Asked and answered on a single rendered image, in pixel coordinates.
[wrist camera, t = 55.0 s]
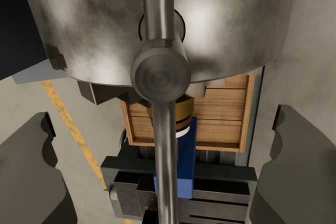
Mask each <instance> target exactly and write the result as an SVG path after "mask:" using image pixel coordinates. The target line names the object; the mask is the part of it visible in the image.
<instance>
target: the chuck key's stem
mask: <svg viewBox="0 0 336 224"><path fill-rule="evenodd" d="M130 80H131V83H132V86H133V88H134V90H135V91H136V92H137V93H138V94H139V95H140V96H141V97H142V98H143V99H145V100H147V101H149V102H152V103H157V104H165V103H170V102H173V101H175V100H177V99H179V98H180V97H181V96H182V95H183V94H184V93H185V92H186V91H187V89H188V87H189V85H190V82H191V69H190V66H189V63H188V60H187V56H186V53H185V50H184V47H183V44H182V41H181V37H180V34H179V32H178V30H177V28H176V27H175V26H174V40H173V39H167V38H156V39H151V40H146V33H145V34H144V36H143V39H142V41H141V44H140V47H139V49H138V52H137V54H136V57H135V59H134V62H133V64H132V67H131V71H130Z"/></svg>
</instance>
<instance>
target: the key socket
mask: <svg viewBox="0 0 336 224"><path fill-rule="evenodd" d="M174 26H175V27H176V28H177V30H178V32H179V35H180V39H181V41H182V40H183V38H184V34H185V25H184V22H183V19H182V17H181V16H180V14H179V12H178V11H177V10H175V9H174ZM145 32H146V28H145V16H143V17H142V19H141V22H140V25H139V33H140V37H141V39H142V40H143V37H144V35H145Z"/></svg>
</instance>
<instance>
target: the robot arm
mask: <svg viewBox="0 0 336 224"><path fill-rule="evenodd" d="M272 130H274V132H275V136H274V139H273V143H272V146H271V150H270V153H269V155H270V157H271V159H272V160H271V161H269V162H266V163H265V164H264V165H263V166H262V169H261V172H260V175H259V178H258V181H257V185H256V189H255V192H254V196H253V200H252V204H251V207H250V211H249V219H250V221H251V223H252V224H336V146H335V145H334V144H333V143H332V142H331V141H330V139H329V138H328V137H327V136H326V135H324V134H323V133H322V132H321V131H320V130H319V129H318V128H317V127H315V126H314V125H313V124H312V123H310V122H309V121H308V120H307V119H306V118H304V117H303V116H302V115H301V114H300V113H298V112H297V111H296V110H295V109H294V108H292V107H291V106H290V105H287V104H283V105H281V104H278V107H277V111H276V115H275V118H274V122H273V126H272ZM54 137H56V133H55V130H54V127H53V124H52V121H51V118H50V115H49V113H48V112H47V111H46V112H38V113H36V114H35V115H34V116H32V117H31V118H30V119H29V120H28V121H27V122H25V123H24V124H23V125H22V126H21V127H20V128H19V129H17V130H16V131H15V132H14V133H13V134H12V135H10V136H9V137H8V138H7V139H6V140H5V141H4V142H3V143H2V144H1V145H0V224H77V223H78V217H77V214H76V211H75V207H74V204H73V201H72V198H71V195H70V193H69V190H68V188H67V185H66V183H65V180H64V178H63V175H62V173H61V171H60V170H59V169H57V168H55V167H56V165H57V163H58V158H57V156H56V153H55V150H54V148H53V145H52V141H53V139H54Z"/></svg>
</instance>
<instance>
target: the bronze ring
mask: <svg viewBox="0 0 336 224"><path fill-rule="evenodd" d="M194 98H195V97H187V96H185V93H184V94H183V95H182V96H181V97H180V98H178V99H176V100H175V123H176V133H178V132H181V131H183V130H185V129H187V128H188V127H189V126H190V124H191V121H192V113H193V111H194ZM146 111H147V114H148V115H149V116H150V122H151V125H152V127H154V126H153V114H152V107H151V108H146Z"/></svg>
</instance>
